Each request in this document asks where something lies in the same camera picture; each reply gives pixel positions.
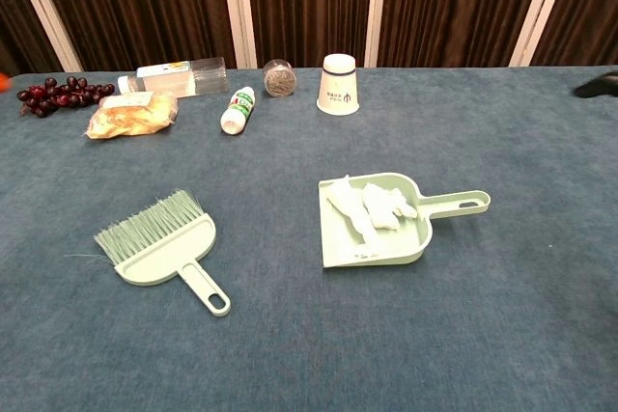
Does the blue table cloth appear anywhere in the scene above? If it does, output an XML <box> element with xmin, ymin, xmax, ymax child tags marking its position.
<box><xmin>0</xmin><ymin>66</ymin><xmax>618</xmax><ymax>412</ymax></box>

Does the mint green hand broom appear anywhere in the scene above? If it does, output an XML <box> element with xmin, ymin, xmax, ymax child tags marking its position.
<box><xmin>65</xmin><ymin>188</ymin><xmax>232</xmax><ymax>317</ymax></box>

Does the small white green bottle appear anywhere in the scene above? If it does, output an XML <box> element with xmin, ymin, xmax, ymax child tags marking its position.
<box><xmin>220</xmin><ymin>86</ymin><xmax>256</xmax><ymax>134</ymax></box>

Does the dark brown curtain panel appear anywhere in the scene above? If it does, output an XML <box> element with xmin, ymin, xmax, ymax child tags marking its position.
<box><xmin>530</xmin><ymin>0</ymin><xmax>618</xmax><ymax>68</ymax></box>
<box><xmin>244</xmin><ymin>0</ymin><xmax>376</xmax><ymax>69</ymax></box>
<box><xmin>377</xmin><ymin>0</ymin><xmax>551</xmax><ymax>69</ymax></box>
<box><xmin>0</xmin><ymin>0</ymin><xmax>64</xmax><ymax>83</ymax></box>
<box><xmin>29</xmin><ymin>0</ymin><xmax>238</xmax><ymax>73</ymax></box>

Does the white tissue paper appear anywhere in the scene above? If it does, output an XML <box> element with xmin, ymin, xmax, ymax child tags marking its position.
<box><xmin>325</xmin><ymin>174</ymin><xmax>418</xmax><ymax>260</ymax></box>

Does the mint green dustpan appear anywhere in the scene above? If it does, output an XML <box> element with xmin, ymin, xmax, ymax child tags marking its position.
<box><xmin>317</xmin><ymin>172</ymin><xmax>492</xmax><ymax>269</ymax></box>

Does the white screen frame post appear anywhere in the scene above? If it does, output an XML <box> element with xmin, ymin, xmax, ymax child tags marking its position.
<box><xmin>509</xmin><ymin>0</ymin><xmax>576</xmax><ymax>68</ymax></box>
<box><xmin>5</xmin><ymin>0</ymin><xmax>84</xmax><ymax>73</ymax></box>
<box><xmin>219</xmin><ymin>0</ymin><xmax>258</xmax><ymax>69</ymax></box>
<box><xmin>364</xmin><ymin>0</ymin><xmax>390</xmax><ymax>69</ymax></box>

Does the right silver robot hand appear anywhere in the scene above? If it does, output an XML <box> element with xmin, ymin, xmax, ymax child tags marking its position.
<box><xmin>573</xmin><ymin>70</ymin><xmax>618</xmax><ymax>98</ymax></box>

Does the clear plastic water bottle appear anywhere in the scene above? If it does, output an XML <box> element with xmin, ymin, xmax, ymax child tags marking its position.
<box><xmin>117</xmin><ymin>56</ymin><xmax>230</xmax><ymax>98</ymax></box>

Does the dark red grape bunch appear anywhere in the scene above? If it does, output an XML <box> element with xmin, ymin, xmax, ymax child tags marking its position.
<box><xmin>15</xmin><ymin>75</ymin><xmax>116</xmax><ymax>119</ymax></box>

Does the upturned white paper cup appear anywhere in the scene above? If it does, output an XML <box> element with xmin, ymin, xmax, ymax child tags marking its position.
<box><xmin>316</xmin><ymin>53</ymin><xmax>361</xmax><ymax>117</ymax></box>

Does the packaged bread in wrapper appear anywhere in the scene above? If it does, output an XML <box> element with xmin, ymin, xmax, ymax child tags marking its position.
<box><xmin>84</xmin><ymin>91</ymin><xmax>179</xmax><ymax>140</ymax></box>

